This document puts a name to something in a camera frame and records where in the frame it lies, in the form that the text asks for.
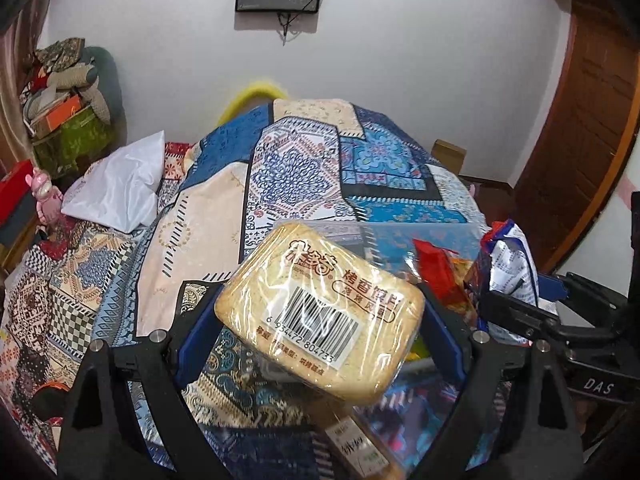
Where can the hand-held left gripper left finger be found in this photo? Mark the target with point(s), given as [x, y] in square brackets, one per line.
[192, 342]

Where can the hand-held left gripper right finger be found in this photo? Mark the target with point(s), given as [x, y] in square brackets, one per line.
[445, 345]

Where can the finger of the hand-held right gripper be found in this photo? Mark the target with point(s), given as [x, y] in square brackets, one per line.
[515, 312]
[552, 290]

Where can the blue white snack packet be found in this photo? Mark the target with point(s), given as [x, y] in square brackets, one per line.
[510, 265]

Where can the red snack packet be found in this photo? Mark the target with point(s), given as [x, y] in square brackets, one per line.
[440, 275]

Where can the clear plastic storage box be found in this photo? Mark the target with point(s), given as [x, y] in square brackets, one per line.
[385, 240]

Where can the toast slice packet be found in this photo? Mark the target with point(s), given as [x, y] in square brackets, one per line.
[320, 320]

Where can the white wardrobe sliding door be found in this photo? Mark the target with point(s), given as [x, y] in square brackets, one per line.
[595, 240]

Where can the brown tube snack white label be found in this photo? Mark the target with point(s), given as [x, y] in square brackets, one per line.
[355, 447]

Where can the orange rimmed dark object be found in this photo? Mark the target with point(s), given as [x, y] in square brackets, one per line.
[50, 397]

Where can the wooden door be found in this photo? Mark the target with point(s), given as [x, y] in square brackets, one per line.
[575, 135]

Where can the cardboard box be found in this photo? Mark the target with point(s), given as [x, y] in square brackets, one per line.
[448, 155]

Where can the white pillow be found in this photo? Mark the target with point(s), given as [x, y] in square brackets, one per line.
[117, 185]

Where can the blue patchwork quilt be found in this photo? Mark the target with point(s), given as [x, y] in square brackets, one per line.
[295, 170]

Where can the grey box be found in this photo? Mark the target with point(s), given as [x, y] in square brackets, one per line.
[17, 232]

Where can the pink toy figure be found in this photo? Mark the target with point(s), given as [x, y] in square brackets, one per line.
[46, 195]

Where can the red box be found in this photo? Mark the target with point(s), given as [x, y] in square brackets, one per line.
[15, 187]

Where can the yellow curved object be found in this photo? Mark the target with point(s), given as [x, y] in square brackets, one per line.
[250, 97]

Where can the orange box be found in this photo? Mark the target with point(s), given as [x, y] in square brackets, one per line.
[57, 115]

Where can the grey green bolster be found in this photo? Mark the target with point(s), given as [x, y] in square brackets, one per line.
[107, 80]

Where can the patterned folded cloth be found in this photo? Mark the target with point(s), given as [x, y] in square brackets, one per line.
[60, 55]

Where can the brown striped curtain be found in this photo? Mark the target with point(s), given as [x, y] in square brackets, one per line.
[20, 60]

